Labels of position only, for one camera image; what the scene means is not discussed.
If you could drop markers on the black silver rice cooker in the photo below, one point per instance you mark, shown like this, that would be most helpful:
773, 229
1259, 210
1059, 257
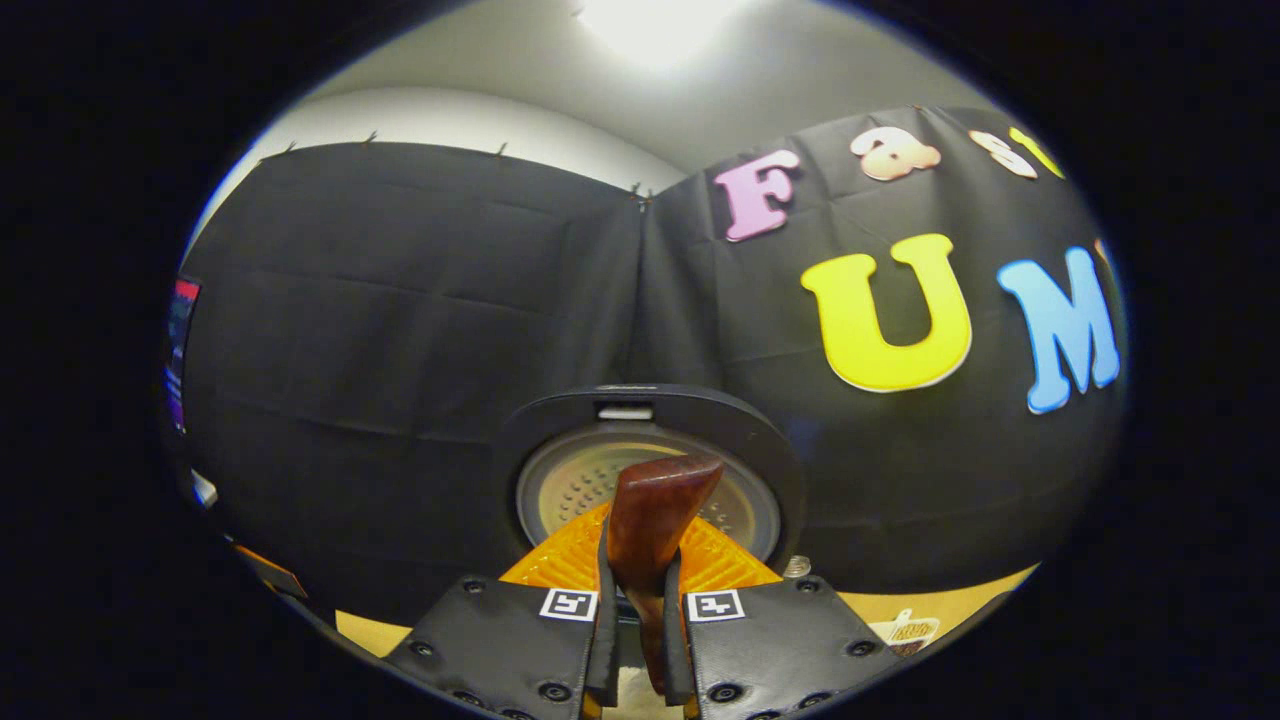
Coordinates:
760, 450

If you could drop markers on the brown wooden spoon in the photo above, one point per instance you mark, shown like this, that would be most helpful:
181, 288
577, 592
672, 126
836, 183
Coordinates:
650, 520

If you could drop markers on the large ceiling light panel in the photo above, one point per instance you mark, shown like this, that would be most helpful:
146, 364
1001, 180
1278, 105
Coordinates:
655, 30

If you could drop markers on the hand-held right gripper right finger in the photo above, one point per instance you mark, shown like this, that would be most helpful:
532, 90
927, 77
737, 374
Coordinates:
675, 640

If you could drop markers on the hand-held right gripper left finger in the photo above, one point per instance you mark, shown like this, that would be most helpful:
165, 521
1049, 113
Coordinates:
608, 650

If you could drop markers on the black backdrop cloth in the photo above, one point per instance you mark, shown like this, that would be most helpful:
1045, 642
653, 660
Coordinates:
400, 350

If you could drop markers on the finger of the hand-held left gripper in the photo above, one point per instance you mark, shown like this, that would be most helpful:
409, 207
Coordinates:
275, 577

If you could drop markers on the white divided bean dish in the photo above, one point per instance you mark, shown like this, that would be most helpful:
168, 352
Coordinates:
905, 632

